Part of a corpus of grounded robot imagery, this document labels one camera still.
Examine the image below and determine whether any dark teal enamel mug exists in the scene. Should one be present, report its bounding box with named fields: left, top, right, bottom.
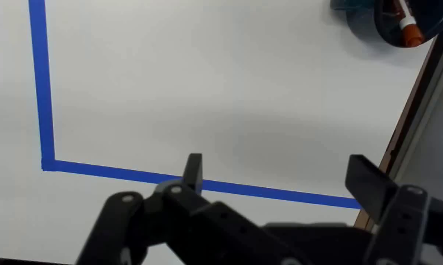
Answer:
left=330, top=0, right=443, bottom=50

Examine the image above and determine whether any white marker with orange cap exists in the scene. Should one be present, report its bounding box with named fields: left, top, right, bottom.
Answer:
left=392, top=0, right=425, bottom=49

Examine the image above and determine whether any blue tape line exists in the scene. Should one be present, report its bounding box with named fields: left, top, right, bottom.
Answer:
left=27, top=0, right=364, bottom=212

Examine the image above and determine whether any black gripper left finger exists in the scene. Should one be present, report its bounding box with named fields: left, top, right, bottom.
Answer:
left=75, top=152, right=300, bottom=265

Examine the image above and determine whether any aluminium rail frame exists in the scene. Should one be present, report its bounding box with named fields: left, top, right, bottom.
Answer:
left=352, top=19, right=443, bottom=233

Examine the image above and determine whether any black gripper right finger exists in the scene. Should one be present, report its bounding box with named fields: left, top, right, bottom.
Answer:
left=344, top=153, right=443, bottom=265

